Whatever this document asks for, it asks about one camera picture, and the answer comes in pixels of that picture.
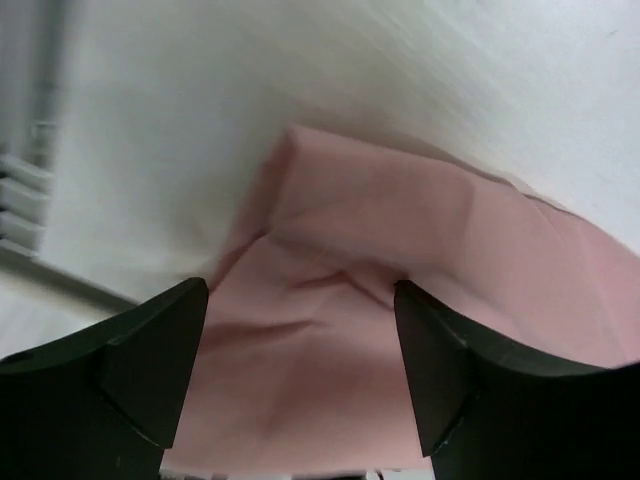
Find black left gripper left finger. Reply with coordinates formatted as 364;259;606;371
1;277;208;480

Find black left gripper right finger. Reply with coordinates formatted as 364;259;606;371
394;281;639;479

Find pink trousers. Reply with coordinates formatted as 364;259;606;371
164;128;639;479

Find aluminium left rail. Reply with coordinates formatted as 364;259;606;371
1;1;72;257

